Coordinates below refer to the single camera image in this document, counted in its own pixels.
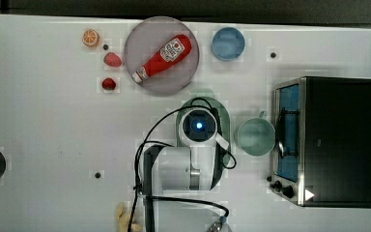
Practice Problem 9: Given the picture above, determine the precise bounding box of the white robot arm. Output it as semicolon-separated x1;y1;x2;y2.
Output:
142;105;230;232

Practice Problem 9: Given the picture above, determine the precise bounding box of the red ketchup bottle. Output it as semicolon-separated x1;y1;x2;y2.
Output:
131;34;192;83

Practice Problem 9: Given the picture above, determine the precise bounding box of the green plastic cup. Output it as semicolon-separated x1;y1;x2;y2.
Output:
235;111;275;156

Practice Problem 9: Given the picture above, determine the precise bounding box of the red strawberry toy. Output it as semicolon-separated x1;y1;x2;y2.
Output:
101;77;117;90

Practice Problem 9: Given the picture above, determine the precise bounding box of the pink strawberry toy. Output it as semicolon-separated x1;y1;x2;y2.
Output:
103;52;123;68

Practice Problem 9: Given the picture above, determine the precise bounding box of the yellow banana toy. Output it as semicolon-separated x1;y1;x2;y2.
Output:
116;202;143;232

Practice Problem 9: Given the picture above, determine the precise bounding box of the orange slice toy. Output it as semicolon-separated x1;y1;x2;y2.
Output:
82;29;100;47

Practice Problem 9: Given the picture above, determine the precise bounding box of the silver black toaster oven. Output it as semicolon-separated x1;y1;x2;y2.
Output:
268;76;371;209

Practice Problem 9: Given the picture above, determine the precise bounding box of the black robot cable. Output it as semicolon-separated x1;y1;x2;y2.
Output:
127;97;238;232

